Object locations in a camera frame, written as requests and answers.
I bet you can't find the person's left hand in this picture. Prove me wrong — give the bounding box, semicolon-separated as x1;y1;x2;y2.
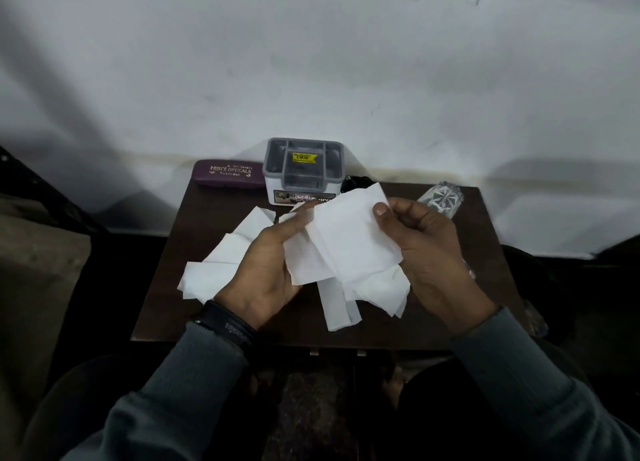
215;200;321;332

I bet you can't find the person's right hand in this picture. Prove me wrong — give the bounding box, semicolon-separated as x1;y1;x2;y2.
372;197;501;336

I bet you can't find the pile of white tissue papers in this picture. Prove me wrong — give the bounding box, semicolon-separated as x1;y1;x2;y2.
177;203;411;332

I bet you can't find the clear drinking glass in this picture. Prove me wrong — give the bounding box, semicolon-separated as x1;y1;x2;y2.
417;180;465;220

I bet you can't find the maroon spectacle case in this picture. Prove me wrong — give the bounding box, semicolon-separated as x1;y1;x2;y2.
192;159;267;189

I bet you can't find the black cable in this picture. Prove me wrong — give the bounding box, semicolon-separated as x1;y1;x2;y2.
339;174;376;194

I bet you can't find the person's right forearm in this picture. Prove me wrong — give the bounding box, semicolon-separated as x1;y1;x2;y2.
449;308;640;461

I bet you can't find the person's left forearm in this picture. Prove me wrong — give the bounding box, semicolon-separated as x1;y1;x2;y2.
62;320;251;461

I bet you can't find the black wristwatch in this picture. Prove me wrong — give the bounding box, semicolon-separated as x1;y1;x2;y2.
193;299;259;359

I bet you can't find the grey plastic organizer box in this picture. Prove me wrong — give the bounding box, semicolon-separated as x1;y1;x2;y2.
262;137;346;206

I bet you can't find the dark wooden cabinet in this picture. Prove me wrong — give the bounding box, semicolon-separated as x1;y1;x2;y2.
582;235;640;266

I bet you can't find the khaki blanket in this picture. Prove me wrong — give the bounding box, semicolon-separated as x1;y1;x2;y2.
0;195;93;461

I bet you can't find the black bed frame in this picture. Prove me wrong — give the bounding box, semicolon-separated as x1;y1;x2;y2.
0;145;109;234

